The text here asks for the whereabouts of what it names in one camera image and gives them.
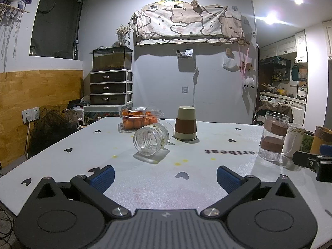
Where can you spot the tall glass cup brown bands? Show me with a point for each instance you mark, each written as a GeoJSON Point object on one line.
{"type": "Point", "coordinates": [273, 137]}

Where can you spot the clear plastic box of oranges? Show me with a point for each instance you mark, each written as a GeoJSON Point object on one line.
{"type": "Point", "coordinates": [140, 119]}

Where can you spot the white plush sheep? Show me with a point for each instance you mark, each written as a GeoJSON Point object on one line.
{"type": "Point", "coordinates": [249, 83]}

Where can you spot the vase of dried flowers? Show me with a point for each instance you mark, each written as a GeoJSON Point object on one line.
{"type": "Point", "coordinates": [122, 32]}

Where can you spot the clear ribbed glass cup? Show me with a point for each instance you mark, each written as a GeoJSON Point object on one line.
{"type": "Point", "coordinates": [150, 140]}

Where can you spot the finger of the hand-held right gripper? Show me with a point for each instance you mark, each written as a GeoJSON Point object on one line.
{"type": "Point", "coordinates": [307, 160]}
{"type": "Point", "coordinates": [326, 149]}

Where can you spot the dark window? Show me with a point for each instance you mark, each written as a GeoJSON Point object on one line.
{"type": "Point", "coordinates": [55, 23]}

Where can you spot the yellow brown paper cup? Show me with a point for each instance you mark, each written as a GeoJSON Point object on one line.
{"type": "Point", "coordinates": [321, 136]}

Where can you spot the small grey hanging toy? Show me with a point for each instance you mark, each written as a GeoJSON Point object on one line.
{"type": "Point", "coordinates": [196, 75]}

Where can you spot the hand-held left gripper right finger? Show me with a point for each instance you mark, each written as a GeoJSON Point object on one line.
{"type": "Point", "coordinates": [228, 179]}

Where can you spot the white plastic drawer unit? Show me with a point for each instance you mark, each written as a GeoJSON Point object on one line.
{"type": "Point", "coordinates": [111, 87]}

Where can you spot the beige paper cup brown sleeve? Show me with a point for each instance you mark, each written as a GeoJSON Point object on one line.
{"type": "Point", "coordinates": [185, 124]}

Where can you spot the ceiling light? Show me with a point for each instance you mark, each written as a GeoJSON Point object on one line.
{"type": "Point", "coordinates": [271, 18]}
{"type": "Point", "coordinates": [298, 1]}

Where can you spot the black mesh pile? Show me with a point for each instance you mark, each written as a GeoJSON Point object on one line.
{"type": "Point", "coordinates": [51, 129]}

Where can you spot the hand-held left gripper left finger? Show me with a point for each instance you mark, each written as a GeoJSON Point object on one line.
{"type": "Point", "coordinates": [103, 178]}

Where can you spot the white plastic bag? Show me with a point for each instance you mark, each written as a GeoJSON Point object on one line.
{"type": "Point", "coordinates": [230, 63]}

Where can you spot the white mug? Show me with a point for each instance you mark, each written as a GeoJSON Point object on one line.
{"type": "Point", "coordinates": [294, 140]}

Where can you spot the white kitchen cabinets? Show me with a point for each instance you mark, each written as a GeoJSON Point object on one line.
{"type": "Point", "coordinates": [284, 45]}

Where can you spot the white wall socket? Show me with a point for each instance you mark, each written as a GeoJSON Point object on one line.
{"type": "Point", "coordinates": [31, 114]}

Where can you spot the white wall switch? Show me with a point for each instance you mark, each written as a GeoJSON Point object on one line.
{"type": "Point", "coordinates": [184, 89]}

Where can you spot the chair with brown cloth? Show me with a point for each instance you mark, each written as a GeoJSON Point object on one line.
{"type": "Point", "coordinates": [275, 109]}

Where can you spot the pink hanging ribbon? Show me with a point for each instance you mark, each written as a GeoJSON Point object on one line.
{"type": "Point", "coordinates": [243, 64]}

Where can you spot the white washing machine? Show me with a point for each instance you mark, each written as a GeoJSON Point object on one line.
{"type": "Point", "coordinates": [298, 106]}

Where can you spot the green mug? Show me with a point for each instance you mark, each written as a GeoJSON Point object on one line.
{"type": "Point", "coordinates": [307, 142]}

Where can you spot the printed bear cloth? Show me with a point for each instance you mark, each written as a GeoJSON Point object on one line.
{"type": "Point", "coordinates": [186, 23]}

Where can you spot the macrame wall hanging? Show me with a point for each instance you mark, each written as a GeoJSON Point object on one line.
{"type": "Point", "coordinates": [10, 20]}

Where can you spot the glass fish tank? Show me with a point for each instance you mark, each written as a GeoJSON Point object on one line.
{"type": "Point", "coordinates": [111, 61]}

